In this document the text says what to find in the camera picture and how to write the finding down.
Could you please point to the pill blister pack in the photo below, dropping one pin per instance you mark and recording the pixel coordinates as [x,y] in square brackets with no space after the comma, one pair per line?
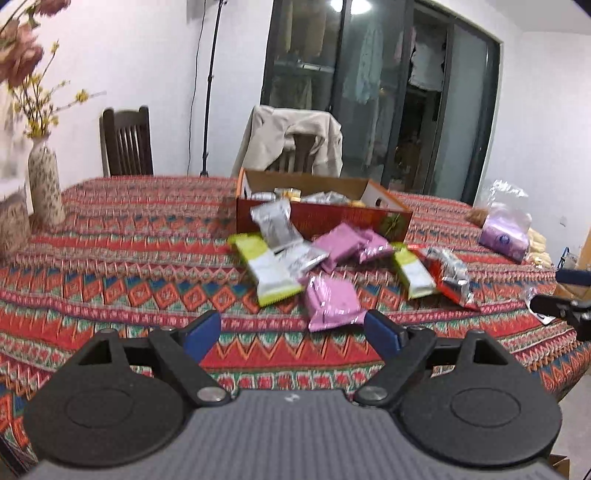
[545,317]

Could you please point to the red patterned tablecloth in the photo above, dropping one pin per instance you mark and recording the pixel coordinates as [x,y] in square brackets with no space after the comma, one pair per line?
[138,286]

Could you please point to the beige jacket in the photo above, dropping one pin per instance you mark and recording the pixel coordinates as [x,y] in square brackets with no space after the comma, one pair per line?
[268,138]

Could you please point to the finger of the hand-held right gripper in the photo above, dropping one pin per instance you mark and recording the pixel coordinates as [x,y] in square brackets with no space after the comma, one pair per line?
[554,304]
[575,277]

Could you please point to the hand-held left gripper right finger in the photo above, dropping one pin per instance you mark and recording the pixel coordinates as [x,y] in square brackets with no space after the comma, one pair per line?
[383,333]

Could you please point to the yellow flower sprigs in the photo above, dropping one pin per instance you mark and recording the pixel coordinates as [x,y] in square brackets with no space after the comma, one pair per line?
[39,117]

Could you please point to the small floral ceramic vase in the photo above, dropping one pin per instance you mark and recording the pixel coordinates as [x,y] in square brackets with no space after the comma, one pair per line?
[46,184]

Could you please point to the dried pink rose bouquet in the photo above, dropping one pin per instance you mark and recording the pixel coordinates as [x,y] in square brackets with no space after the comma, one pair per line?
[21,50]

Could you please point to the black framed sliding glass door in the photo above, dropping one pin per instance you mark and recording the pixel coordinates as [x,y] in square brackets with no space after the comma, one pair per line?
[466,115]

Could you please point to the wooden chair under jacket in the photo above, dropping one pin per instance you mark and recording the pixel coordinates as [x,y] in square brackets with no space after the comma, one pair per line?
[300,154]

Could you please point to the cream cloth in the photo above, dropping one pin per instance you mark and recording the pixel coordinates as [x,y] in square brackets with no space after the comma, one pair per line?
[539,249]

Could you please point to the pile of snack packets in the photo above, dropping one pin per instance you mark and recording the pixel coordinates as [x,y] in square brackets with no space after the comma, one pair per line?
[330,300]

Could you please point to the dark wooden chair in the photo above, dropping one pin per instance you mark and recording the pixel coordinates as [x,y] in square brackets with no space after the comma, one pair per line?
[127,143]

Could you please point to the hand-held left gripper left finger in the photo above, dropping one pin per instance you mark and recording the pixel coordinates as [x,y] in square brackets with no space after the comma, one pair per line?
[203,334]

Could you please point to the studio light on stand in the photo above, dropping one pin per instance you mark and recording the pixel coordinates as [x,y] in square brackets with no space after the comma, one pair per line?
[210,92]

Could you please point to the clear plastic bag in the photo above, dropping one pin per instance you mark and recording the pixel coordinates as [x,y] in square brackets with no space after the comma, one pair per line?
[501,196]

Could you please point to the row of hanging clothes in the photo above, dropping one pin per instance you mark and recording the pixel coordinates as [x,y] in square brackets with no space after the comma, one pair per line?
[369,60]

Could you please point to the red cardboard box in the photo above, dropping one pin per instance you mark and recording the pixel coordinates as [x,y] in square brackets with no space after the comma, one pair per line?
[332,217]

